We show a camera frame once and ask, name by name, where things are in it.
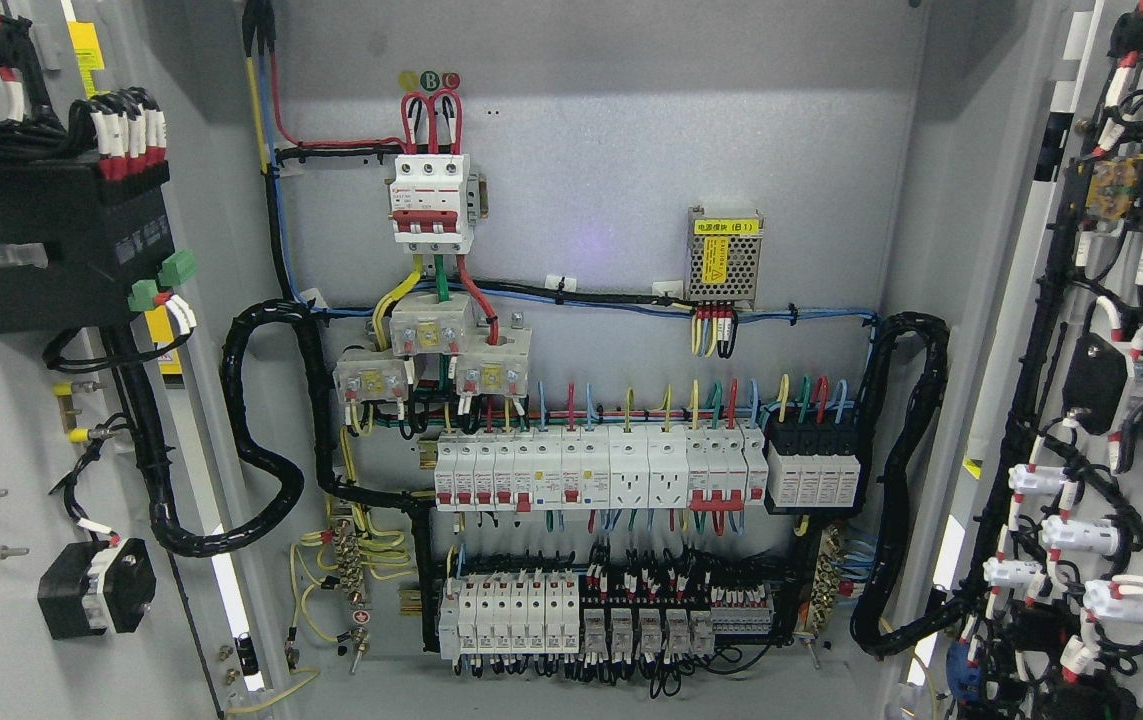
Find grey cabinet door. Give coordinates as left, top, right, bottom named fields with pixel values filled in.
left=852, top=1, right=1143, bottom=719
left=0, top=1, right=293, bottom=719

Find clear current transformer blocks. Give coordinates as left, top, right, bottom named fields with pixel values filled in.
left=333, top=291, right=533, bottom=411

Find white circuit breaker row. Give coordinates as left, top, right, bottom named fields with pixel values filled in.
left=433, top=421, right=769, bottom=512

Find perforated metal power supply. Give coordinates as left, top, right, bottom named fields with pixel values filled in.
left=685, top=205, right=764, bottom=307

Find white red main breaker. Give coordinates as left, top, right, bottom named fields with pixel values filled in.
left=389, top=154, right=480, bottom=255

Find black surge protector block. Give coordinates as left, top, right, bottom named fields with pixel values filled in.
left=766, top=416, right=863, bottom=518

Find black relay terminal row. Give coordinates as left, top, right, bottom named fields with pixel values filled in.
left=580, top=542, right=792, bottom=679

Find white lower breaker row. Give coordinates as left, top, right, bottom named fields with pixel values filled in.
left=437, top=570, right=583, bottom=667

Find black digital power meter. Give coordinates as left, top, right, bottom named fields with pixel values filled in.
left=0, top=158, right=197, bottom=334

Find black corrugated cable conduit left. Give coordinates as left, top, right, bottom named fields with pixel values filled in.
left=136, top=299, right=432, bottom=559

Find yellow terminal post block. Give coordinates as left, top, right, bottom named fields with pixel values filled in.
left=53, top=381, right=128, bottom=447

